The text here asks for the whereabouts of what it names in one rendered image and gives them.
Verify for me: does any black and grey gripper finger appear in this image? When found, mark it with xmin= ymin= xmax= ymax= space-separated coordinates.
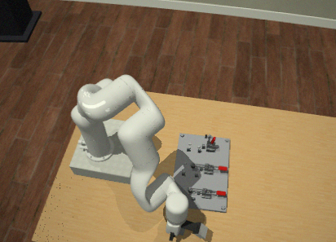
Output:
xmin=169 ymin=232 xmax=175 ymax=241

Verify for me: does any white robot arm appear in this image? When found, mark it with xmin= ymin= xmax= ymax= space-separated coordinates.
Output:
xmin=71 ymin=75 xmax=208 ymax=239

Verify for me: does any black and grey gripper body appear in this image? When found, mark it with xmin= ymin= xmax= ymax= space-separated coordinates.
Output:
xmin=166 ymin=220 xmax=183 ymax=236

